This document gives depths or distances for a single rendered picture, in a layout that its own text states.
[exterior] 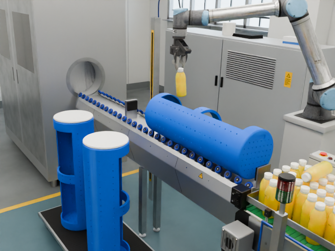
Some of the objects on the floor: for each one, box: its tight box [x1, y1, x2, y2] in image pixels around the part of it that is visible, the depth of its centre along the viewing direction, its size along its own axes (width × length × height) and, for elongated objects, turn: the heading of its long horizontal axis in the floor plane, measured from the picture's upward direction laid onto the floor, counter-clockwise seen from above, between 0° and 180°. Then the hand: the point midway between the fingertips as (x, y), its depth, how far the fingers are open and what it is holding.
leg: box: [139, 166, 147, 238], centre depth 293 cm, size 6×6×63 cm
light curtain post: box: [149, 17, 161, 201], centre depth 331 cm, size 6×6×170 cm
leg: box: [153, 175, 162, 232], centre depth 301 cm, size 6×6×63 cm
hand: (180, 68), depth 237 cm, fingers closed on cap, 4 cm apart
